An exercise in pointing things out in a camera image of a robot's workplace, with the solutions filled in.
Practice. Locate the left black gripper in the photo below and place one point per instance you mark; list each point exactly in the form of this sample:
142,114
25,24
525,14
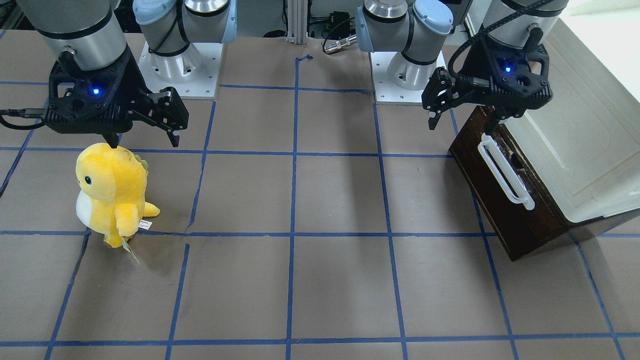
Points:
472,67

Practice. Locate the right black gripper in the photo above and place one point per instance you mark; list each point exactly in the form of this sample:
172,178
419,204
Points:
131,76

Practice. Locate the white drawer handle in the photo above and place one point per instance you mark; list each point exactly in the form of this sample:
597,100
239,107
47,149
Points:
508,180

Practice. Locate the dark wooden drawer front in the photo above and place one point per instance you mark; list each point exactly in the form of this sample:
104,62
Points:
521,233

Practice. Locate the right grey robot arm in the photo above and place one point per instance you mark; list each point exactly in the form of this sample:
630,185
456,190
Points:
90,30

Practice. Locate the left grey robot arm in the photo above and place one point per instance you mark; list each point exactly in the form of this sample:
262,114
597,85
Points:
418,29

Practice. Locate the yellow plush dinosaur toy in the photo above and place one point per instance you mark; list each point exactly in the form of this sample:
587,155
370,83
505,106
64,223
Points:
112,198

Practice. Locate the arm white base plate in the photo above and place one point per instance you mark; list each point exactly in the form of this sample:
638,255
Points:
398,81
194,73

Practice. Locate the silver cable connector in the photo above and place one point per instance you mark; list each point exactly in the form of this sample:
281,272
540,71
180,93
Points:
339,45

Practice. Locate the aluminium frame post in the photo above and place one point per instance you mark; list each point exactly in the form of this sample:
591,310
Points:
297,20

